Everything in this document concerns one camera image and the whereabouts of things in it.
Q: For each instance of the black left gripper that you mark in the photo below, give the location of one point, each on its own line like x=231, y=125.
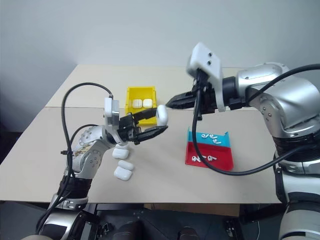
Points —
x=127, y=130

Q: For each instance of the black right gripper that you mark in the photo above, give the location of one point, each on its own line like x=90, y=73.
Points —
x=208, y=100

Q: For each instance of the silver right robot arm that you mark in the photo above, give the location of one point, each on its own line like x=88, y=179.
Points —
x=287, y=100

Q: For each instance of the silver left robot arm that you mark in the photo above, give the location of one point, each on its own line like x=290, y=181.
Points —
x=87, y=150

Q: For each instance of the yellow plastic bin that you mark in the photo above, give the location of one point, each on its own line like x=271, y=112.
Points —
x=130, y=100

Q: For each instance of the white earbud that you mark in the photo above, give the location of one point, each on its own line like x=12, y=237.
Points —
x=217, y=142
x=213, y=137
x=212, y=158
x=205, y=136
x=194, y=158
x=198, y=159

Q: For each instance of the blue and red tray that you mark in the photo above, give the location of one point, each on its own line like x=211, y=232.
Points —
x=220, y=155

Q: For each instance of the dark rounded shape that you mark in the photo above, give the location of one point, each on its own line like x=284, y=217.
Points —
x=188, y=233
x=130, y=231

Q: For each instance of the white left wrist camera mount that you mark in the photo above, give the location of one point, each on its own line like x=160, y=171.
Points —
x=108, y=107

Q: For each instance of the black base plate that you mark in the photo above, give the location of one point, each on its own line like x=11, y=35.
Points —
x=160, y=225

